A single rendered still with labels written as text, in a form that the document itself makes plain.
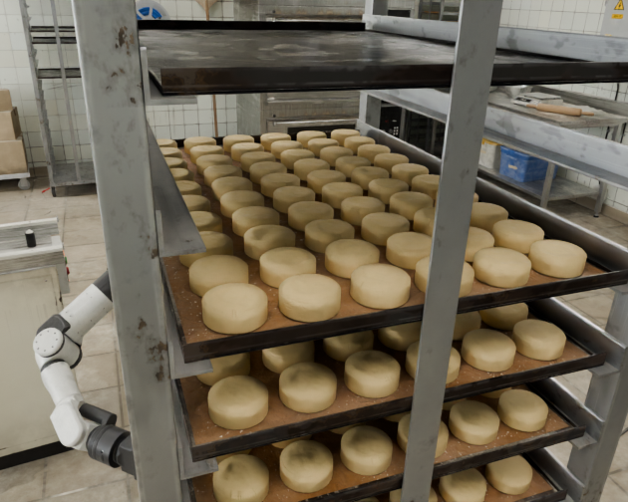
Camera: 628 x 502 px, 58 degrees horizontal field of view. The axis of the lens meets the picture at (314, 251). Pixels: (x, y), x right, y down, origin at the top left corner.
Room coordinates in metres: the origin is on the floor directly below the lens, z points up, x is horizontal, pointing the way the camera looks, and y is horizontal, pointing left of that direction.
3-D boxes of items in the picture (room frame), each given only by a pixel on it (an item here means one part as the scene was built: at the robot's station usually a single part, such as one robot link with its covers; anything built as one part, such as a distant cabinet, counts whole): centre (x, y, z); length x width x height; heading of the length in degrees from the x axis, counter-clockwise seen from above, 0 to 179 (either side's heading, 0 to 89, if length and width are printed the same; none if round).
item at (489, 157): (5.60, -1.82, 0.36); 0.47 x 0.38 x 0.26; 111
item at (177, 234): (0.61, 0.19, 1.59); 0.64 x 0.03 x 0.03; 21
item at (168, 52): (0.67, 0.01, 1.68); 0.60 x 0.40 x 0.02; 21
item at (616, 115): (5.46, -1.88, 0.49); 1.90 x 0.72 x 0.98; 21
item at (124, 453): (1.04, 0.43, 0.71); 0.12 x 0.10 x 0.13; 66
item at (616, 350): (0.75, -0.17, 1.41); 0.64 x 0.03 x 0.03; 21
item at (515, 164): (5.18, -1.99, 0.36); 0.47 x 0.38 x 0.26; 113
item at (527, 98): (5.19, -1.95, 0.92); 0.32 x 0.30 x 0.09; 118
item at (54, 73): (5.16, 2.25, 1.05); 0.60 x 0.40 x 0.01; 24
